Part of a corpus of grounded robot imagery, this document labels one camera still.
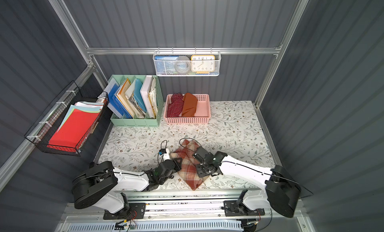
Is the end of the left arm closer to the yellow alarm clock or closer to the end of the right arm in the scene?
the end of the right arm

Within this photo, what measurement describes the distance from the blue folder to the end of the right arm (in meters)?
0.66

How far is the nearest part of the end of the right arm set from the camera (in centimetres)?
58

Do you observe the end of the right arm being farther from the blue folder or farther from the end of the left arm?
the blue folder

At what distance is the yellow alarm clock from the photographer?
2.91 ft
